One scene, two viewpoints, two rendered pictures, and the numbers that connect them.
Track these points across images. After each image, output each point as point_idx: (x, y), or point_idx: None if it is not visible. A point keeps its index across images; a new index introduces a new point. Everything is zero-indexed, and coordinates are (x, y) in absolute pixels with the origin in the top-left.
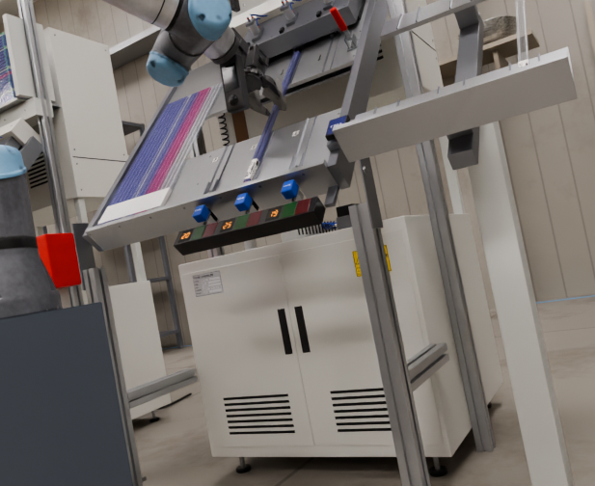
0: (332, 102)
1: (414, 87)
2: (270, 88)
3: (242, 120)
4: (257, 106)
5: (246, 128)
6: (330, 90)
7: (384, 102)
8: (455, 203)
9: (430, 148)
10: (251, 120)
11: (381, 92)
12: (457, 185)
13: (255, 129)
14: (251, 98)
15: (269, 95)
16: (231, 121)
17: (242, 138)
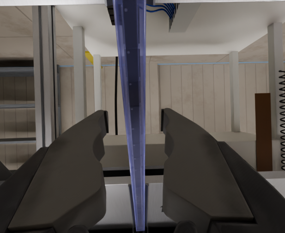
0: (156, 151)
1: (40, 136)
2: (9, 211)
3: (260, 161)
4: (174, 137)
5: (257, 151)
6: (156, 163)
7: (118, 140)
8: (97, 62)
9: (34, 67)
10: (249, 158)
11: (105, 147)
12: (93, 74)
13: (247, 148)
14: (185, 182)
15: (75, 165)
16: (273, 162)
17: (263, 143)
